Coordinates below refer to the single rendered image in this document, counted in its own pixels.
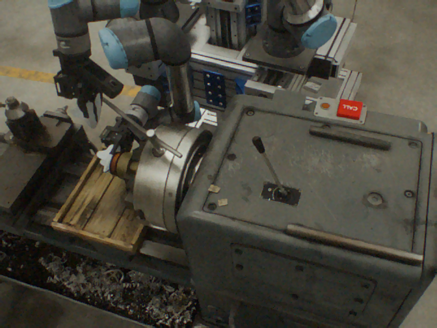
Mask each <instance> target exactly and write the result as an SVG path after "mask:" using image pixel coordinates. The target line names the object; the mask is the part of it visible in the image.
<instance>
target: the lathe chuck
mask: <svg viewBox="0 0 437 328"><path fill-rule="evenodd" d="M166 124H172V125H171V126H164V124H160V125H159V126H158V127H157V128H156V129H155V130H154V131H155V133H156V135H157V137H158V138H159V139H160V140H162V141H163V142H165V143H166V144H167V145H169V146H171V147H172V148H173V149H175V150H177V148H178V146H179V144H180V142H181V140H182V139H183V138H184V136H185V135H186V134H187V132H188V131H189V130H191V129H193V128H196V127H193V126H187V125H184V124H178V123H174V122H166ZM153 149H154V147H153V146H152V144H151V142H150V140H149V139H148V141H147V142H146V144H145V147H144V149H143V151H142V154H141V156H140V159H139V164H138V167H137V171H136V175H135V182H134V188H133V205H134V209H135V210H138V209H140V210H142V212H144V214H145V219H142V218H141V217H139V216H137V219H138V220H139V222H140V223H141V224H143V225H147V226H151V227H154V228H158V229H161V230H165V231H168V232H169V230H168V229H167V227H166V225H165V220H164V213H163V204H164V195H165V187H166V181H167V178H168V173H169V170H170V166H171V163H172V160H173V158H174V154H172V153H171V152H169V151H168V150H167V149H166V150H165V152H164V154H162V155H160V156H156V155H155V154H154V152H153Z"/></svg>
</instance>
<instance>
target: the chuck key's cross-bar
mask: <svg viewBox="0 0 437 328"><path fill-rule="evenodd" d="M103 102H104V103H106V104H107V105H108V106H109V107H110V108H111V109H113V110H114V111H115V112H117V113H118V114H119V115H120V116H121V117H123V118H124V119H125V120H127V121H128V122H129V123H130V124H131V125H133V126H134V127H135V128H137V129H138V130H139V131H140V132H142V133H143V134H145V135H146V132H147V130H146V129H144V128H143V127H142V126H140V125H139V124H137V123H136V122H135V121H134V120H133V119H131V118H130V117H129V116H127V115H126V114H125V113H124V112H123V111H121V110H120V109H119V108H117V106H115V105H114V104H113V103H111V102H110V101H109V100H108V99H107V98H105V97H104V96H103ZM146 136H147V135H146ZM154 141H155V142H156V143H157V144H159V145H161V146H162V147H163V148H165V149H167V150H168V151H169V152H171V153H172V154H174V155H175V156H177V157H178V158H180V159H181V158H182V157H183V155H182V154H181V153H179V152H178V151H177V150H175V149H173V148H172V147H171V146H169V145H167V144H166V143H165V142H163V141H162V140H160V139H159V138H157V137H156V138H155V139H154Z"/></svg>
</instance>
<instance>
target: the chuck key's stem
mask: <svg viewBox="0 0 437 328"><path fill-rule="evenodd" d="M146 135H147V136H148V138H149V140H150V142H151V144H152V146H153V147H154V148H155V149H156V151H157V152H159V153H160V152H161V151H162V150H163V149H161V145H159V144H157V143H156V142H155V141H154V139H155V138H156V137H157V135H156V133H155V131H154V130H148V131H147V132H146ZM157 138H158V137H157Z"/></svg>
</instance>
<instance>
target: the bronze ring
mask: <svg viewBox="0 0 437 328"><path fill-rule="evenodd" d="M132 155H133V153H130V152H116V153H114V155H113V156H112V158H111V161H110V165H109V170H110V173H111V174H112V175H114V176H117V177H119V178H120V179H123V180H124V176H125V175H126V174H127V172H128V171H131V172H136V171H137V167H138V164H139V161H137V160H134V159H132Z"/></svg>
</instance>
